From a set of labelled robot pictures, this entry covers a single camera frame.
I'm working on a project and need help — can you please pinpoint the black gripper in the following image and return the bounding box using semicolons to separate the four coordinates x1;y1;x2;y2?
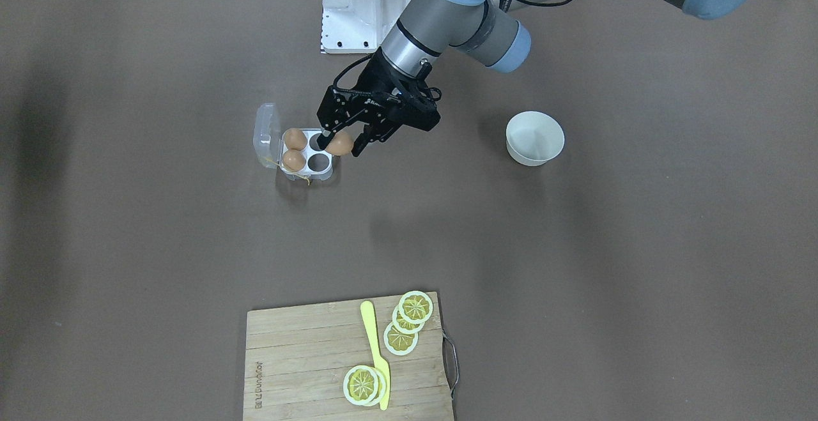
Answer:
316;49;441;157

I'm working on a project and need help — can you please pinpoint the brown egg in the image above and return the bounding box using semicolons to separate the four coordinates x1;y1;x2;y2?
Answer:
325;130;354;157
283;128;309;152
281;148;307;173

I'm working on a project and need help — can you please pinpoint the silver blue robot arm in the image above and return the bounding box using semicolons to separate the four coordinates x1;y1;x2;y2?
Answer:
316;0;746;156

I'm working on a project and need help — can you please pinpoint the brown egg back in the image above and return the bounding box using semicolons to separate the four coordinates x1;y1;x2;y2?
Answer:
283;128;309;152

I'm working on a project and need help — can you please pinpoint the clear plastic egg box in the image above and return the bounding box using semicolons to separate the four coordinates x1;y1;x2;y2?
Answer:
253;103;335;183

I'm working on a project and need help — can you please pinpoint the brown egg front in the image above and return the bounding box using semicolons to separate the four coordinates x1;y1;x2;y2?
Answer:
281;148;307;173

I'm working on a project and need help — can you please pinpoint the yellow plastic knife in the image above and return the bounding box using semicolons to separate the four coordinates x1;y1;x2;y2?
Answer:
360;300;391;411

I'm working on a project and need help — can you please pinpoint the lemon slice top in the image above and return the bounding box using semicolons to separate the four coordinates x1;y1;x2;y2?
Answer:
397;291;433;325

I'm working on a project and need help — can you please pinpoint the white ceramic bowl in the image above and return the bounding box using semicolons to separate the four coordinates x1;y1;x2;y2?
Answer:
505;111;565;167

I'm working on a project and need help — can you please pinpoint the lemon slice middle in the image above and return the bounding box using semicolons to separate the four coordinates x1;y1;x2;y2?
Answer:
392;307;426;335

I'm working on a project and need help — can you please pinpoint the bamboo cutting board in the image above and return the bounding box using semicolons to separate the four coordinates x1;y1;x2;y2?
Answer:
243;292;458;420

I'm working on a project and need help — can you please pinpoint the lemon slice bottom front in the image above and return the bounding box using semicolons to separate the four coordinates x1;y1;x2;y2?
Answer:
342;365;386;406

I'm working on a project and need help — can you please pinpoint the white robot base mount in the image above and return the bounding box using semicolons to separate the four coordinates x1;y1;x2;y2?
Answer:
320;0;411;54

